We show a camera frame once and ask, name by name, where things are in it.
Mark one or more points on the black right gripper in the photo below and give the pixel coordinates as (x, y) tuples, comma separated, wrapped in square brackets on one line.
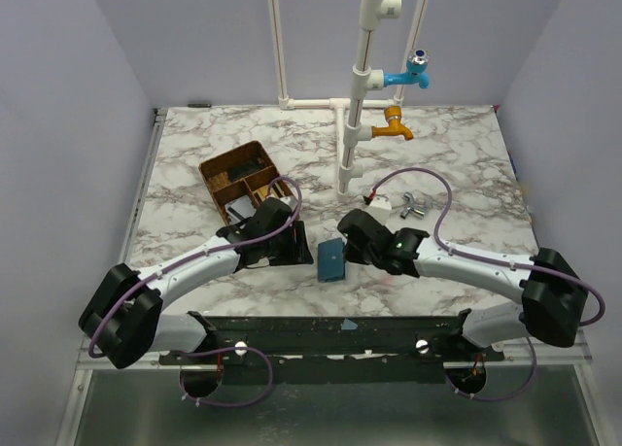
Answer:
[(354, 251)]

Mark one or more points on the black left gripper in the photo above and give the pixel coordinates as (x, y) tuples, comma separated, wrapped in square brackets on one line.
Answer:
[(290, 245)]

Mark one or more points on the blue leather card holder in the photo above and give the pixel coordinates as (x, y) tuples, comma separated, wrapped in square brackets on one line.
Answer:
[(331, 261)]

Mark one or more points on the gold card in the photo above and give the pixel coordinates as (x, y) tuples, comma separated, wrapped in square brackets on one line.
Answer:
[(266, 191)]

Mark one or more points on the silver white card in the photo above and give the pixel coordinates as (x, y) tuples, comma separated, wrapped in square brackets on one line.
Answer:
[(240, 209)]

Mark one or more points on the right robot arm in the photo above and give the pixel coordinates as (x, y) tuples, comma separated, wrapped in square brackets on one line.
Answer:
[(543, 298)]

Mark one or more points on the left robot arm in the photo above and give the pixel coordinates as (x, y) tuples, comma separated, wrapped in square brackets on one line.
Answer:
[(124, 319)]

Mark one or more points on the woven brown basket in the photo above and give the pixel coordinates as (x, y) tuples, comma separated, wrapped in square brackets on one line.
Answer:
[(236, 173)]

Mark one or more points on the orange plastic faucet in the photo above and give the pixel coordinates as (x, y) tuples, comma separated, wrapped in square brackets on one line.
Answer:
[(394, 126)]

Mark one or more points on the blue plastic faucet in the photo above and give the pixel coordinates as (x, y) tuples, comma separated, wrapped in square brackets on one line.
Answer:
[(416, 63)]

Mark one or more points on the metal tap handle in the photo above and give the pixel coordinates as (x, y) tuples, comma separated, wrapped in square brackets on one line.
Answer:
[(414, 206)]

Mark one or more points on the black mounting rail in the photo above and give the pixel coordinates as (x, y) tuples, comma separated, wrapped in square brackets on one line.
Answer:
[(334, 350)]

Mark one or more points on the white pvc pipe frame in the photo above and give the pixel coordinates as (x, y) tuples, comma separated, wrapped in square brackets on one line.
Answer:
[(367, 84)]

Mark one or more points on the aluminium frame rail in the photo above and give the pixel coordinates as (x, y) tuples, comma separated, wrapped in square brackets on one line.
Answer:
[(76, 402)]

